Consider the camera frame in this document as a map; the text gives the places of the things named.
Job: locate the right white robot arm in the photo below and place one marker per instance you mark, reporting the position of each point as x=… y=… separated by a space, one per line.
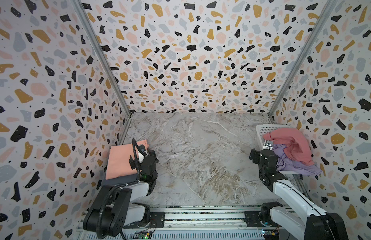
x=303 y=219

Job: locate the right green circuit board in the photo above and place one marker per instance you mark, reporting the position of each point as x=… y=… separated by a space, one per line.
x=270 y=235

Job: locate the aluminium corner post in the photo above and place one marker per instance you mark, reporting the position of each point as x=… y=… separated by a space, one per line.
x=77 y=5
x=325 y=14

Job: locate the left green circuit board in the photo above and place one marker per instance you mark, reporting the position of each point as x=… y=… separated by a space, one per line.
x=142 y=236

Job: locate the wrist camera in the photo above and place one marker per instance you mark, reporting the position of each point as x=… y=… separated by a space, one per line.
x=268 y=145
x=141 y=156

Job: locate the lavender t-shirt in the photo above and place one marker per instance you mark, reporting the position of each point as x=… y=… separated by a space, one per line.
x=286 y=164

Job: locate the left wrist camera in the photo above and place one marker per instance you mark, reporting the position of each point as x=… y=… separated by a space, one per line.
x=141 y=156

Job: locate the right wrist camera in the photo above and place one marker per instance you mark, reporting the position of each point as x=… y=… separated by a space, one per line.
x=268 y=145

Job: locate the right aluminium corner post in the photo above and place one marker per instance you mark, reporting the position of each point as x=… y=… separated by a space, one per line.
x=325 y=14

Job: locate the left aluminium corner post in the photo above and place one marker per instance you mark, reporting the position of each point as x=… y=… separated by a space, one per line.
x=77 y=5

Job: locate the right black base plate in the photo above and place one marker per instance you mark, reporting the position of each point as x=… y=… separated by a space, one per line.
x=252 y=219

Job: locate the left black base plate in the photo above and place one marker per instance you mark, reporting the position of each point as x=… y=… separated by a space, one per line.
x=155 y=220

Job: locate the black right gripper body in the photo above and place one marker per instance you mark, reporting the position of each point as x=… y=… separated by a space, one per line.
x=257 y=155

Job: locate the dark pink t-shirt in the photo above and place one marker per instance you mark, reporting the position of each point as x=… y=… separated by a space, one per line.
x=292 y=143

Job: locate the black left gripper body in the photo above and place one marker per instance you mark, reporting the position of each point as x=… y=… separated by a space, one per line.
x=132 y=164

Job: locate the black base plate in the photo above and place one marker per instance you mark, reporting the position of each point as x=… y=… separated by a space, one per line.
x=252 y=219
x=155 y=220

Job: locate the green circuit board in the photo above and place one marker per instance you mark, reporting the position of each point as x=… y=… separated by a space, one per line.
x=142 y=236
x=270 y=235

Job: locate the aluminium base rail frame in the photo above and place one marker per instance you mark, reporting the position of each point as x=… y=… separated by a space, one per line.
x=204 y=223

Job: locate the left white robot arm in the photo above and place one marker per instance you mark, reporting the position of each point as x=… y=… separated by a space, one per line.
x=115 y=206

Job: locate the peach graphic t-shirt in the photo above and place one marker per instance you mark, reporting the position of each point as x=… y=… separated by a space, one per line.
x=118 y=162

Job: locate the white plastic laundry basket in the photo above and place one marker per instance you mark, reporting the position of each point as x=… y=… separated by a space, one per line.
x=264 y=129

